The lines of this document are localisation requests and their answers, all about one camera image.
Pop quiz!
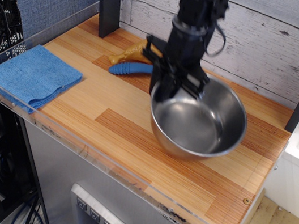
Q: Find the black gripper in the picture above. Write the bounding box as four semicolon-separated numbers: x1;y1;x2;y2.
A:
143;28;212;102

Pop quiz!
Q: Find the metal pot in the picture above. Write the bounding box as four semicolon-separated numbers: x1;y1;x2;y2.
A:
150;76;247;160

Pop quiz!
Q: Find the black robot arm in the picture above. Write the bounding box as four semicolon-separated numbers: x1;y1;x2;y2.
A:
143;0;229;102

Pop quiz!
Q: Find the blue folded cloth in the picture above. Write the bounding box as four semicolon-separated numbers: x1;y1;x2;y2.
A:
0;45;83;114

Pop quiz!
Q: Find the yellow toy chicken drumstick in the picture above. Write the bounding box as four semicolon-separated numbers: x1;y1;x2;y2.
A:
108;39;152;65

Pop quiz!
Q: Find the clear acrylic table guard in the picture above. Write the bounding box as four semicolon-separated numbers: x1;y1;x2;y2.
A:
0;16;292;224

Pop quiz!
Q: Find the black plastic crate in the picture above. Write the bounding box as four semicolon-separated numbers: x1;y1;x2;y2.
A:
0;0;24;52

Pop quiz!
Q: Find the blue-handled metal spoon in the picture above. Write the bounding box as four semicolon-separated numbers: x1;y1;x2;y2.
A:
108;62;153;75

